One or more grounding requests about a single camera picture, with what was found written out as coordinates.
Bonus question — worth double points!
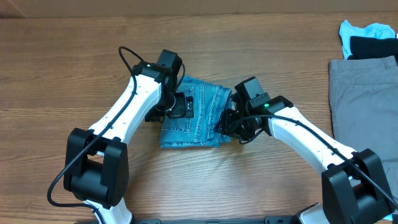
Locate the light blue denim jeans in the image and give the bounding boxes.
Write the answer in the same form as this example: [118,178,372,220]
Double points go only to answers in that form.
[159,76,232,148]

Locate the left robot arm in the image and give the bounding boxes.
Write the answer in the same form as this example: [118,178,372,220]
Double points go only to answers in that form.
[62,50,194,223]

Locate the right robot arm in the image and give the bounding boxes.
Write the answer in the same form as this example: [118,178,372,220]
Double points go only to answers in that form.
[216,77,397,224]

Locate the grey trousers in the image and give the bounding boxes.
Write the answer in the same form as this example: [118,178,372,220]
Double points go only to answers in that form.
[329,56,397,197]

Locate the black garment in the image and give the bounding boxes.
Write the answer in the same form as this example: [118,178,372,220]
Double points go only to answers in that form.
[348,36,397,60]

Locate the light blue cloth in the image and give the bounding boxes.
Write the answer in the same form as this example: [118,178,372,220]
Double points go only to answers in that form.
[339,20,396,60]

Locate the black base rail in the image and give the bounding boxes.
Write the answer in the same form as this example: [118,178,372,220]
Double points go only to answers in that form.
[74,215,299,224]

